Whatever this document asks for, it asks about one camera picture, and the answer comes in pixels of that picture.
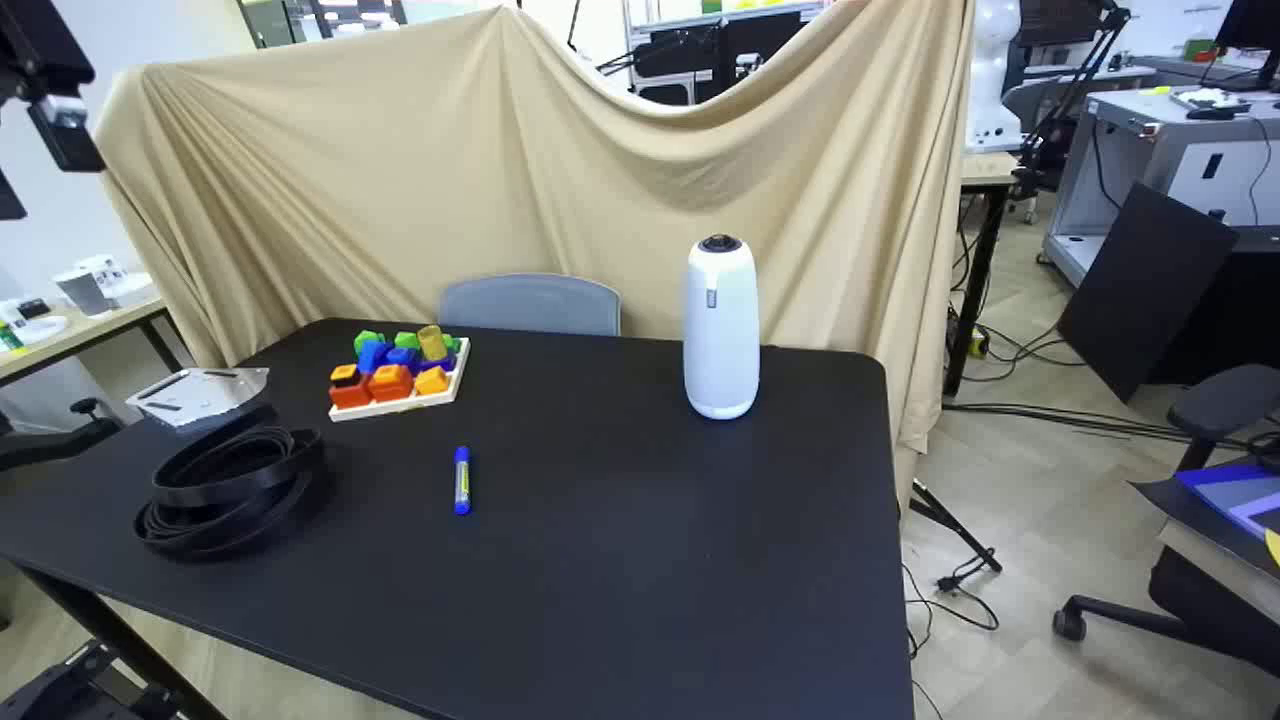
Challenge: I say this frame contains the blue marker with yellow label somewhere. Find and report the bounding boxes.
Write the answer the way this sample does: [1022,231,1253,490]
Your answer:
[449,442,476,521]

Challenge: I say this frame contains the grey chair backrest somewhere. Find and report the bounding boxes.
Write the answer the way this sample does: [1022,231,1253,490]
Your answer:
[438,270,623,340]

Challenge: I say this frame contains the colourful toy block tray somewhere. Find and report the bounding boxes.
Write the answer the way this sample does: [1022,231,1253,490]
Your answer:
[326,332,476,428]

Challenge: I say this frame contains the orange square block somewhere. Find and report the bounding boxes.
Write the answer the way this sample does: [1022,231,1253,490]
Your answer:
[369,360,418,403]

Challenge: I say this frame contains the red block with yellow cap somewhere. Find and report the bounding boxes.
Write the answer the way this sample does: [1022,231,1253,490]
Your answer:
[330,360,378,410]

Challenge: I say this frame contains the beige backdrop cloth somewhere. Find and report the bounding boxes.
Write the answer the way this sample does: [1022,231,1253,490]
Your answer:
[93,0,982,494]

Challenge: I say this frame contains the wooden side table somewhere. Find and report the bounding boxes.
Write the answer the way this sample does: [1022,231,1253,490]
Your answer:
[941,147,1026,400]

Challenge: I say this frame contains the coiled black rubber strip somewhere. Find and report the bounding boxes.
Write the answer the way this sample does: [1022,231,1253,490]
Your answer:
[131,409,332,565]

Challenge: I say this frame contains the black flat panel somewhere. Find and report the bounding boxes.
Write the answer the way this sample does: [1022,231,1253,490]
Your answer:
[1057,181,1242,403]

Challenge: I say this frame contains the small white box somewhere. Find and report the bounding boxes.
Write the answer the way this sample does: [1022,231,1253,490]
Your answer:
[53,257,162,321]

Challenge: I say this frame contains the white side desk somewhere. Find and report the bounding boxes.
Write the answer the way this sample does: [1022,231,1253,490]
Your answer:
[0,290,189,393]

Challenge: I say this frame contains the grey cabinet desk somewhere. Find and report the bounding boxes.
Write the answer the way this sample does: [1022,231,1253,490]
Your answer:
[1037,84,1280,290]

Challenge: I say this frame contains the black chair armrest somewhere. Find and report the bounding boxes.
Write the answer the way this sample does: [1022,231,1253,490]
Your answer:
[0,395,127,477]

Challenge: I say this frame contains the black office chair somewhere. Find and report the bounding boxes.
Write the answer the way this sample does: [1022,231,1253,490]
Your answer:
[1049,360,1280,680]

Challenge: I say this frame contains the black table leg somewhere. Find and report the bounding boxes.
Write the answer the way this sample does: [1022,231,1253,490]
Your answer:
[15,565,223,720]

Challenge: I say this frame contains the blue purple board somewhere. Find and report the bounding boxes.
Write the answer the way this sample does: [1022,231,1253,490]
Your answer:
[1137,454,1280,575]

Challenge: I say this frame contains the black floor base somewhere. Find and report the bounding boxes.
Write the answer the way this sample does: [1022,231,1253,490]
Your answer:
[0,636,151,720]

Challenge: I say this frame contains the dark monitor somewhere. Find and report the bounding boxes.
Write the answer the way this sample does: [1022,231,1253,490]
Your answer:
[1214,0,1280,56]

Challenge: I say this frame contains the white cylindrical speaker camera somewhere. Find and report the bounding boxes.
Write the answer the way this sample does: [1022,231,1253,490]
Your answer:
[680,231,764,424]

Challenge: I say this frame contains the black floor cables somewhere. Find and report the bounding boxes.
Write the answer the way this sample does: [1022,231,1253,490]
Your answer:
[900,477,1008,638]

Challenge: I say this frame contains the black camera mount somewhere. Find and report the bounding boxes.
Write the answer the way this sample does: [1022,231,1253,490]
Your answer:
[0,0,107,225]

